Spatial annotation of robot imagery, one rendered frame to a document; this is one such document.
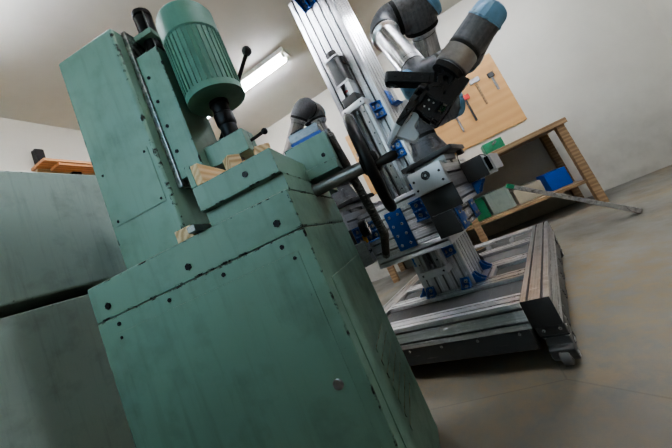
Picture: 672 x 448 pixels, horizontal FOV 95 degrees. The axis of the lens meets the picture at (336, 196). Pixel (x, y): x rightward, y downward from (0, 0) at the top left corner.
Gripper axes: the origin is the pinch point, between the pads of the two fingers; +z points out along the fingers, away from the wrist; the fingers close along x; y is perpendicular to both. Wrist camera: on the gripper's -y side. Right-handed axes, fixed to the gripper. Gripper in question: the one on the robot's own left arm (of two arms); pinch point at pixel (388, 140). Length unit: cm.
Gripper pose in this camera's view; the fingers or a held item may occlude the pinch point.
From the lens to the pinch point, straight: 73.9
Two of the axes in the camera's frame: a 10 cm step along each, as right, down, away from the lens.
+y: 7.9, 5.8, -2.1
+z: -5.6, 8.1, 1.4
